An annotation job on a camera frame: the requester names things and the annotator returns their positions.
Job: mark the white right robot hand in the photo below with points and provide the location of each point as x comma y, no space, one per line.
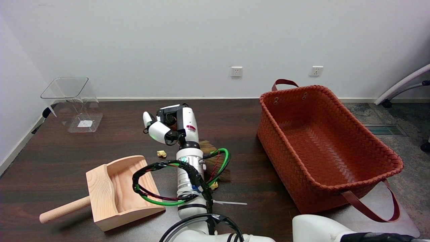
188,121

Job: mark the yellow paper ball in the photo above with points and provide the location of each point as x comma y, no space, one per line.
161,154
215,186

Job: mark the brown straw hand broom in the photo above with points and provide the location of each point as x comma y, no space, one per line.
222,174

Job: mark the wooden dustpan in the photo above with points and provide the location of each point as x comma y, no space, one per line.
131,188

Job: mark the white zip tie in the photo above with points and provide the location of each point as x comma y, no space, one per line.
231,203

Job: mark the clear acrylic container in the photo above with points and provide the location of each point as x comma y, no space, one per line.
75,101

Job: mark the orange woven basket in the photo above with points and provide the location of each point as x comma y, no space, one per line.
319,141

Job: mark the floor vent grille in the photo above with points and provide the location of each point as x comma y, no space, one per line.
383,130

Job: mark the white wall outlet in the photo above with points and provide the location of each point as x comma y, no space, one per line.
236,71
316,71

